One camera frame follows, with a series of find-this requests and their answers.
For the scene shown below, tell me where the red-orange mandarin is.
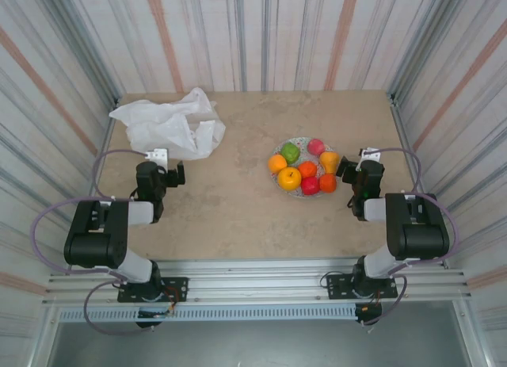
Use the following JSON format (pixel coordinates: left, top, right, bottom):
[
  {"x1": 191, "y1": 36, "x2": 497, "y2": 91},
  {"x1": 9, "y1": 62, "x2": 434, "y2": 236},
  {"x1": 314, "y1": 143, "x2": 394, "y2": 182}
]
[{"x1": 318, "y1": 173, "x2": 338, "y2": 193}]

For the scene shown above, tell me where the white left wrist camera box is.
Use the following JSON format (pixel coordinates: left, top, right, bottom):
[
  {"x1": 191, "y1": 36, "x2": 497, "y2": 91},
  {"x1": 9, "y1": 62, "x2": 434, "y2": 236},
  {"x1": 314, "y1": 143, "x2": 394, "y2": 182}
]
[{"x1": 143, "y1": 147, "x2": 170, "y2": 166}]

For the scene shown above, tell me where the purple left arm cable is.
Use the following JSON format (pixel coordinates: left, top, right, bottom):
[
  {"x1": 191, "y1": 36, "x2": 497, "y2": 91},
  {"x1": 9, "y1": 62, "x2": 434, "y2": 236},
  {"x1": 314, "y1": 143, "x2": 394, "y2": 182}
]
[{"x1": 31, "y1": 148, "x2": 159, "y2": 336}]

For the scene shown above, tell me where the patterned round plate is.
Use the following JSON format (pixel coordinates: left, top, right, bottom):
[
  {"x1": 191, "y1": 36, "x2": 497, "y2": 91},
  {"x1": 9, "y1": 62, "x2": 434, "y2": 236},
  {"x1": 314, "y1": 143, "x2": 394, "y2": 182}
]
[{"x1": 270, "y1": 136, "x2": 338, "y2": 200}]

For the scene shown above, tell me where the grey sheet metal panel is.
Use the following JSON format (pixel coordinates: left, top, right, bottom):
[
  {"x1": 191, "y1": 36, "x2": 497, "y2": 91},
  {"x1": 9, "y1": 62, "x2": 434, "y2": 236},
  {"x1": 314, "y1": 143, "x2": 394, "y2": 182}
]
[{"x1": 51, "y1": 322, "x2": 476, "y2": 367}]

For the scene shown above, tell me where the aluminium mounting rail frame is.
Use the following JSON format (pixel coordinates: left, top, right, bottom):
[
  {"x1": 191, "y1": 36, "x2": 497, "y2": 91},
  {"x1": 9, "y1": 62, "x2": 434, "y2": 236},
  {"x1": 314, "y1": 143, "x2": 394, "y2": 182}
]
[{"x1": 41, "y1": 258, "x2": 473, "y2": 305}]

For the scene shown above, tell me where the yellow-orange orange fruit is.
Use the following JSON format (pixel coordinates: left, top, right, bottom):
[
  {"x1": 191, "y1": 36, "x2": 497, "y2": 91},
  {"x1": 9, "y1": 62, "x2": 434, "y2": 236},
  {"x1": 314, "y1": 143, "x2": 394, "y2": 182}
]
[{"x1": 267, "y1": 154, "x2": 288, "y2": 173}]

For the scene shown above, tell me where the white plastic bag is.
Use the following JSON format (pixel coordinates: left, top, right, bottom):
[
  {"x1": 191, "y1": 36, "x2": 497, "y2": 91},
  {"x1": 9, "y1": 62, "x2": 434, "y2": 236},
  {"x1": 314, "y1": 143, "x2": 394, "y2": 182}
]
[{"x1": 109, "y1": 86, "x2": 227, "y2": 161}]

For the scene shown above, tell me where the green apple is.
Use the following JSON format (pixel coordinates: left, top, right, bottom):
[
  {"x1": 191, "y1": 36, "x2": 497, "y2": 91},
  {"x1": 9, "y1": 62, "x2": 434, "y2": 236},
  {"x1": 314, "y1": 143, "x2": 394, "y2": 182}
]
[{"x1": 280, "y1": 143, "x2": 301, "y2": 165}]

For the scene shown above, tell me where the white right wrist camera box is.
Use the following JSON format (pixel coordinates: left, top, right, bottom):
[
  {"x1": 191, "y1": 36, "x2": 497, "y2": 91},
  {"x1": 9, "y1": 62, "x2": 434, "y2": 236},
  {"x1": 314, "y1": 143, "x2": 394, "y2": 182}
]
[{"x1": 358, "y1": 147, "x2": 383, "y2": 165}]

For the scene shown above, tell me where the red apple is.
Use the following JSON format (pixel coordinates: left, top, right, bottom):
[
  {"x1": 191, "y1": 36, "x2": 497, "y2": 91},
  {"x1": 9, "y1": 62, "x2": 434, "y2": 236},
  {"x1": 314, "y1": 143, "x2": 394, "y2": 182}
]
[{"x1": 301, "y1": 175, "x2": 321, "y2": 197}]

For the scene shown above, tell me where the yellow pepper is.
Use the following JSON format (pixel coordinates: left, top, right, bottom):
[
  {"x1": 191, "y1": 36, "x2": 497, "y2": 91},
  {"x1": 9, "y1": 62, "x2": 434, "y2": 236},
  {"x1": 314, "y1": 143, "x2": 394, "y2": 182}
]
[{"x1": 318, "y1": 151, "x2": 341, "y2": 174}]

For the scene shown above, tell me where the slotted grey cable duct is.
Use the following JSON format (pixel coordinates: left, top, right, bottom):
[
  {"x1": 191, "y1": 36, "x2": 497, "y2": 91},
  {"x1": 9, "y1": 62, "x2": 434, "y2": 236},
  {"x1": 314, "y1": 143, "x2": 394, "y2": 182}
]
[{"x1": 58, "y1": 305, "x2": 357, "y2": 323}]

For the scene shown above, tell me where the orange mandarin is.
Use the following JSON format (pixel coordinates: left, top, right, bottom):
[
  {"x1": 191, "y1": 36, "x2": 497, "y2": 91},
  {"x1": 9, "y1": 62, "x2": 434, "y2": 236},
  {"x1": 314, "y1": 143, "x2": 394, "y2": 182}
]
[{"x1": 297, "y1": 161, "x2": 318, "y2": 179}]

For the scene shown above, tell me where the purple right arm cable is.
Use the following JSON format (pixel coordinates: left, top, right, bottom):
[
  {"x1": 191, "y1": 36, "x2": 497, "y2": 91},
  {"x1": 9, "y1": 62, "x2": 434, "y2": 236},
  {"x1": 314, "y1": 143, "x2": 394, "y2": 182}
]
[{"x1": 362, "y1": 147, "x2": 459, "y2": 327}]

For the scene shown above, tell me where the yellow apple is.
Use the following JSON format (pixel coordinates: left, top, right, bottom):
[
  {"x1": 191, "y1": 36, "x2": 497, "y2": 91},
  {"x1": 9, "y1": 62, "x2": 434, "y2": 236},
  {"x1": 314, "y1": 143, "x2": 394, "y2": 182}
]
[{"x1": 276, "y1": 166, "x2": 303, "y2": 192}]

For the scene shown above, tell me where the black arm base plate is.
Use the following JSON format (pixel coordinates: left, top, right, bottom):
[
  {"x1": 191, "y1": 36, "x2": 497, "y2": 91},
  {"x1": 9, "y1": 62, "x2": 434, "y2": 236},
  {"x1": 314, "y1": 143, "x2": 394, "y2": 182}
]
[
  {"x1": 117, "y1": 277, "x2": 189, "y2": 304},
  {"x1": 325, "y1": 273, "x2": 398, "y2": 300}
]

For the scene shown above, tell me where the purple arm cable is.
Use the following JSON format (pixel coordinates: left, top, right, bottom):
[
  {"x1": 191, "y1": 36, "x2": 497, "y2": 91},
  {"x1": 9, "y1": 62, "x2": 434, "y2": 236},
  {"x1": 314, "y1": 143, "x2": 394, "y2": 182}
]
[
  {"x1": 31, "y1": 148, "x2": 159, "y2": 336},
  {"x1": 362, "y1": 147, "x2": 459, "y2": 327}
]

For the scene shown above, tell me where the metal enclosure side rail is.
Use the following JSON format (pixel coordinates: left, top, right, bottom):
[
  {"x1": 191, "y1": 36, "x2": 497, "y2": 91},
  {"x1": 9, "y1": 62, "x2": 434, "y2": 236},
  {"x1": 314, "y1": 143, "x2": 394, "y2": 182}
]
[
  {"x1": 387, "y1": 90, "x2": 451, "y2": 270},
  {"x1": 93, "y1": 97, "x2": 120, "y2": 197}
]

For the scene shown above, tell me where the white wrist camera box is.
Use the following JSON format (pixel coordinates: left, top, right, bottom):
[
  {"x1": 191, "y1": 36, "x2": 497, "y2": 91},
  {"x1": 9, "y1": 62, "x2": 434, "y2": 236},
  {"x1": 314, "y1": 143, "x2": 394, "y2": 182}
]
[
  {"x1": 143, "y1": 147, "x2": 170, "y2": 166},
  {"x1": 358, "y1": 147, "x2": 383, "y2": 165}
]

